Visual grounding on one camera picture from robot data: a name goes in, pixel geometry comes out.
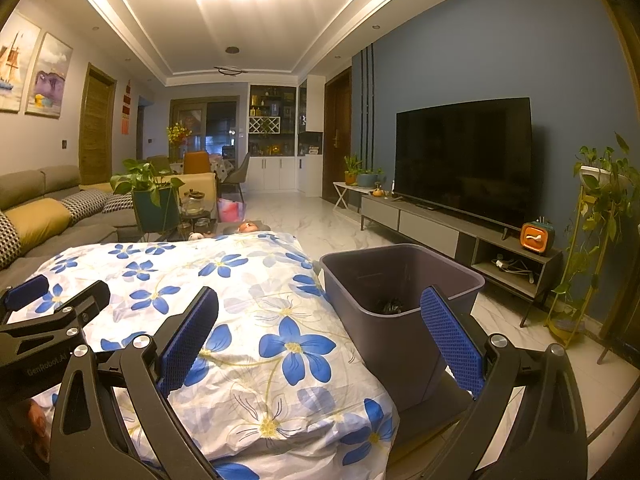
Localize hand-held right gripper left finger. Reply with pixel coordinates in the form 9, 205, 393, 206
50, 286, 236, 480

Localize white folding side table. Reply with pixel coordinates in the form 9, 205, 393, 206
332, 181, 373, 211

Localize purple abstract painting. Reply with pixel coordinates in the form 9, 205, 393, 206
25, 32, 74, 118

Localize large houndstooth cushion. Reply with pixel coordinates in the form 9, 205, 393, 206
0, 210, 23, 271

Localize glass balcony door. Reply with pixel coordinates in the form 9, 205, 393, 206
169, 97, 249, 161

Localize orange retro speaker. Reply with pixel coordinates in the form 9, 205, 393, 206
520, 217, 551, 256

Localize small houndstooth cushion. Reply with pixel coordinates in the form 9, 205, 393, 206
102, 192, 133, 213
60, 191, 108, 226

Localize grey plastic bin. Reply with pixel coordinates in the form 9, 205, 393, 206
319, 243, 486, 413

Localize blue floral tablecloth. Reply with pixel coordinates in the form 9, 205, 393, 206
7, 232, 401, 480

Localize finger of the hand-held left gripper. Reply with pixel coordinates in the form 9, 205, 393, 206
0, 281, 111, 356
0, 275, 51, 318

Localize tangled cables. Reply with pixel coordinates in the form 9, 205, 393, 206
492, 257, 536, 276

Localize sailing ship painting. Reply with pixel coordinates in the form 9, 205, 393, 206
0, 12, 42, 113

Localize pink gift bag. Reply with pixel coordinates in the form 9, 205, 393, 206
217, 197, 246, 223

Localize grey sectional sofa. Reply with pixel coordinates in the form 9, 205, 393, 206
0, 165, 218, 286

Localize pothos plant in teal planter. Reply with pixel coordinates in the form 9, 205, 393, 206
110, 159, 186, 246

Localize white display cabinet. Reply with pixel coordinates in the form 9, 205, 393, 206
247, 76, 326, 193

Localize grey dining chair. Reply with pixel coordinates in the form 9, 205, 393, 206
220, 152, 251, 193

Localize yellow cushion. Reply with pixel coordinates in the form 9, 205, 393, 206
15, 197, 73, 253

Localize brown wooden door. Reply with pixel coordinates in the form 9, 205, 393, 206
597, 0, 640, 351

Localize red wall decorations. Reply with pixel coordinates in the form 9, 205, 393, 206
121, 79, 132, 136

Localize climbing plant on yellow stand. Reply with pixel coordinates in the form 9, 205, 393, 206
545, 132, 638, 348

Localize black flat television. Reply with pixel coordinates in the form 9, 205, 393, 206
394, 97, 533, 231

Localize glass teapot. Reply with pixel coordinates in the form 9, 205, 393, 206
180, 189, 206, 216

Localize grey television stand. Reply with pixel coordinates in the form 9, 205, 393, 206
360, 194, 563, 328

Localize yellow sofa throw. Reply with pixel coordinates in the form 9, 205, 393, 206
172, 172, 218, 201

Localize light wooden door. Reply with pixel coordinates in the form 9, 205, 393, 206
79, 62, 118, 186

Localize dark wooden door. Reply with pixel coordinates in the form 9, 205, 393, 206
322, 72, 353, 198

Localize orange dining chair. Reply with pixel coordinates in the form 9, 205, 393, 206
182, 151, 211, 176

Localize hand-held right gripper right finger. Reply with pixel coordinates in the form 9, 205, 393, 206
407, 287, 588, 480

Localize yellow flower bouquet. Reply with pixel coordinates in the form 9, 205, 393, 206
166, 124, 193, 148

